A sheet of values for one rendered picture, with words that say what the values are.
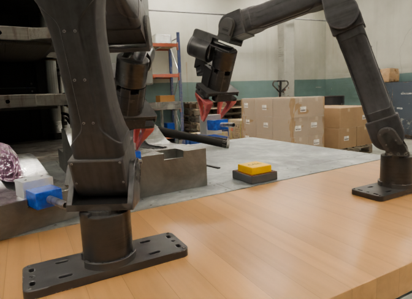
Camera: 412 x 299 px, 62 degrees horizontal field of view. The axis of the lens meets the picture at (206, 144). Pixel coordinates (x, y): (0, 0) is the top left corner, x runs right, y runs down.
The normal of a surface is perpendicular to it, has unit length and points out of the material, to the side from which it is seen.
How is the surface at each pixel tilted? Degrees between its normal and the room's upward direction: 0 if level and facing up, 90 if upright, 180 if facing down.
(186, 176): 90
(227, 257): 0
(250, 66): 90
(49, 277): 0
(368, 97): 86
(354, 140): 90
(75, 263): 0
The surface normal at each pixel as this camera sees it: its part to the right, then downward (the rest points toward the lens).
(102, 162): 0.00, 0.46
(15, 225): 0.74, 0.07
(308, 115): 0.44, -0.01
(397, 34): -0.92, 0.09
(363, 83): -0.51, 0.16
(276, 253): -0.04, -0.99
